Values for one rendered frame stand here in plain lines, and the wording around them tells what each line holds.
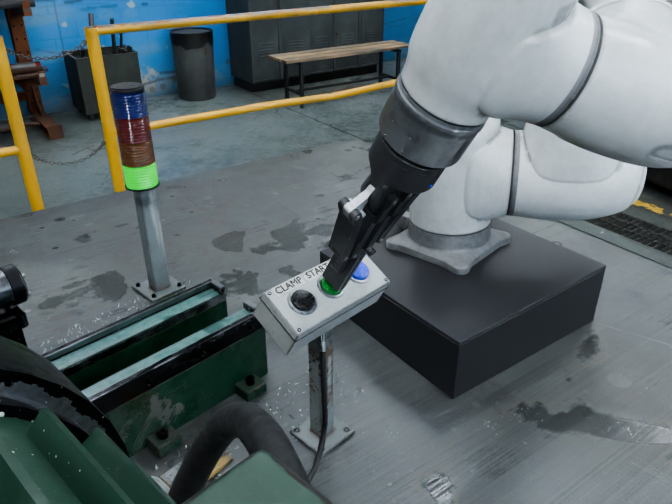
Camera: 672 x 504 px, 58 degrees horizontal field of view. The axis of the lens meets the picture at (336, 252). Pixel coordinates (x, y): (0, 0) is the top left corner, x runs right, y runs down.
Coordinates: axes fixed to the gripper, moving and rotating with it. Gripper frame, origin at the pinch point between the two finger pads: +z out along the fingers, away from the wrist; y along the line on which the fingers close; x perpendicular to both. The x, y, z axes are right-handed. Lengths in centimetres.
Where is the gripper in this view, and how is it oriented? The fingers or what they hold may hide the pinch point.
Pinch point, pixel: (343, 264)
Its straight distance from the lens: 74.0
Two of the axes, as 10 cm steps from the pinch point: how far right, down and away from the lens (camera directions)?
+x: 6.3, 7.1, -3.1
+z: -3.5, 6.1, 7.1
